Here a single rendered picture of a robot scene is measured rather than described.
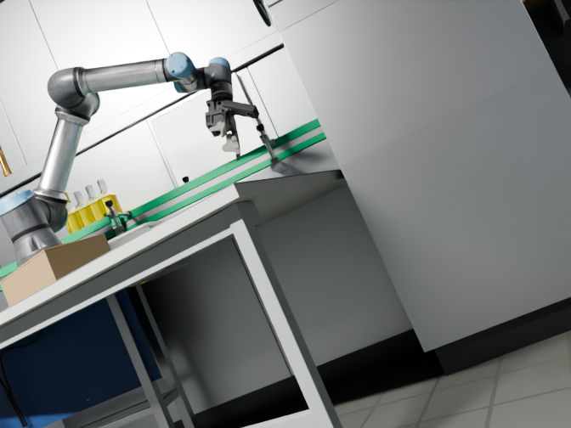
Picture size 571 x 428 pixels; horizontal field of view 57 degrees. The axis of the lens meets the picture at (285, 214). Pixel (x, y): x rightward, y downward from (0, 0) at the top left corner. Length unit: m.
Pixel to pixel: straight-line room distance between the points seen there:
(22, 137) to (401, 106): 1.71
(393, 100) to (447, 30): 0.26
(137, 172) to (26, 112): 0.63
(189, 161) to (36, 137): 0.75
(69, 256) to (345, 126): 0.94
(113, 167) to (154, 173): 0.19
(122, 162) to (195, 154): 0.33
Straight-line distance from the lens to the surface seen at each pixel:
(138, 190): 2.32
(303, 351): 1.25
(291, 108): 2.16
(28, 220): 1.77
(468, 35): 1.80
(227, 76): 1.80
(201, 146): 2.22
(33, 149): 2.64
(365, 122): 1.73
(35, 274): 1.69
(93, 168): 2.43
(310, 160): 1.91
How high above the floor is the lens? 0.55
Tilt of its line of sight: 4 degrees up
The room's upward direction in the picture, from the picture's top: 24 degrees counter-clockwise
